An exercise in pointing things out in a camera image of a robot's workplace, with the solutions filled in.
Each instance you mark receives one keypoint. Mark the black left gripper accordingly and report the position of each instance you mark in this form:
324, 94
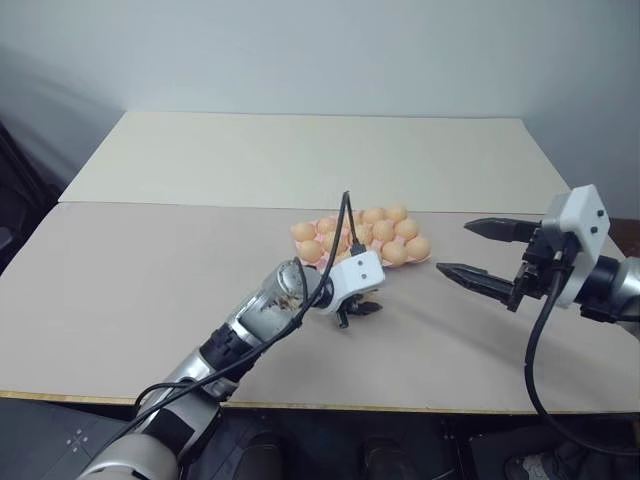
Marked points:
351, 303

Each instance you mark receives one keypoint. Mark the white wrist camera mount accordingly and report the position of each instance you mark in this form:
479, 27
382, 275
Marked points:
359, 276
582, 225

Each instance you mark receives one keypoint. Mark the black furniture beside table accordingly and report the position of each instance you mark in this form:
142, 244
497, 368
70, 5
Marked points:
25, 200

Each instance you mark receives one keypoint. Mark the pink egg tray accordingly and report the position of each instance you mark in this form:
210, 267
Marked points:
327, 259

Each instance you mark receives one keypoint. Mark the black panel with white marks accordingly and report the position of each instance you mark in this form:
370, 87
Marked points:
60, 435

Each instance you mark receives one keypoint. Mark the brown wooden board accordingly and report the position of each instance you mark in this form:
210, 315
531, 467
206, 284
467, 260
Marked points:
627, 237

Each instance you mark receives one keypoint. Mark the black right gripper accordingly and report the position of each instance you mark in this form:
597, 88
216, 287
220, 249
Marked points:
542, 270

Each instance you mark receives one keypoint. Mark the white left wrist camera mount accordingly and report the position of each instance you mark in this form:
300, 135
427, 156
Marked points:
359, 276

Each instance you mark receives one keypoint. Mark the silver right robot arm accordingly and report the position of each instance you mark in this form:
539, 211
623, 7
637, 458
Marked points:
622, 285

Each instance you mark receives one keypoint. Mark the tan egg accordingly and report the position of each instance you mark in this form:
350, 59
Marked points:
395, 252
406, 228
397, 213
304, 231
417, 247
373, 216
311, 250
384, 230
365, 233
357, 218
327, 225
334, 243

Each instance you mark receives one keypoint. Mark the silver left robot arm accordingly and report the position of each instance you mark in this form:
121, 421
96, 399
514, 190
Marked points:
260, 311

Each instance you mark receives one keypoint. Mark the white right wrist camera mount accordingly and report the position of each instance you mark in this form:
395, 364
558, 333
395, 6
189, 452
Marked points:
582, 225

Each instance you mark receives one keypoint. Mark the grey shoe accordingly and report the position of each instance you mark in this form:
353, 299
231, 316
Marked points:
535, 466

